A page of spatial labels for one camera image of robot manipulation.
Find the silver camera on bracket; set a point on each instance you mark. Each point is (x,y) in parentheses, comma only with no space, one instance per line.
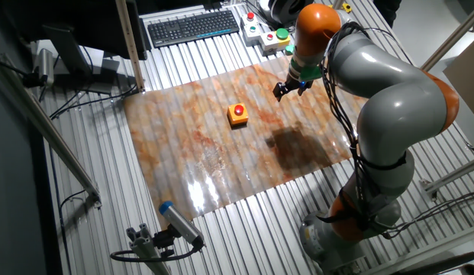
(46,65)

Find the black computer monitor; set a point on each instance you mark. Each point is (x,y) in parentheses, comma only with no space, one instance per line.
(88,26)

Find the silver camera with blue cap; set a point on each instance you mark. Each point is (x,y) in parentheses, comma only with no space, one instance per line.
(179,223)

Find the brown cardboard panel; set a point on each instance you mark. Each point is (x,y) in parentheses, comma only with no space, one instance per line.
(465,84)

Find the long diagonal aluminium bar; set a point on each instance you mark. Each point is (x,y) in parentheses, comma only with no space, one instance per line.
(49,133)

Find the beige upright frame bar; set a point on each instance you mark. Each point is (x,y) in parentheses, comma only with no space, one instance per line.
(129,46)

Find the orange box with red button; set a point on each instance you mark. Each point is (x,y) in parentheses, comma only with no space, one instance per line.
(233,115)

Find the slanted aluminium frame post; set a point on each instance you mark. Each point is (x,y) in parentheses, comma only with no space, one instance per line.
(450,38)

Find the long aluminium edge bar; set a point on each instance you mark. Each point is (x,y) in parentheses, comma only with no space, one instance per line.
(431,248)

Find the aluminium frame bar with bracket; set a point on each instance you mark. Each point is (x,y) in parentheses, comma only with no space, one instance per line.
(450,175)

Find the grey yellow box green button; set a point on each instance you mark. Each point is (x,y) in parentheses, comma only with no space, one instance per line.
(273,42)

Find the marble pattern plastic mat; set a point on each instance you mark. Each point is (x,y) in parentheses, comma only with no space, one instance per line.
(183,153)

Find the person in dark clothes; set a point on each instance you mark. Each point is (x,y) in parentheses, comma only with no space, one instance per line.
(387,9)

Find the aluminium profile camera stand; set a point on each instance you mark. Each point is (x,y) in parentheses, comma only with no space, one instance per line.
(145,248)

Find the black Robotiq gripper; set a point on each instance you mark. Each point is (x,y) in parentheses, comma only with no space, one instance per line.
(294,83)

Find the black computer keyboard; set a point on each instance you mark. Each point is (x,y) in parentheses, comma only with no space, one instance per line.
(191,28)

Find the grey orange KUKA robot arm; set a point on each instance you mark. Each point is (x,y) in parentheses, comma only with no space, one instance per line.
(404,103)

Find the thin aluminium upright post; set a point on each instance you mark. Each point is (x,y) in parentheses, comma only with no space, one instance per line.
(337,4)

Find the black round device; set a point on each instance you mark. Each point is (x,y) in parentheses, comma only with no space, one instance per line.
(282,9)

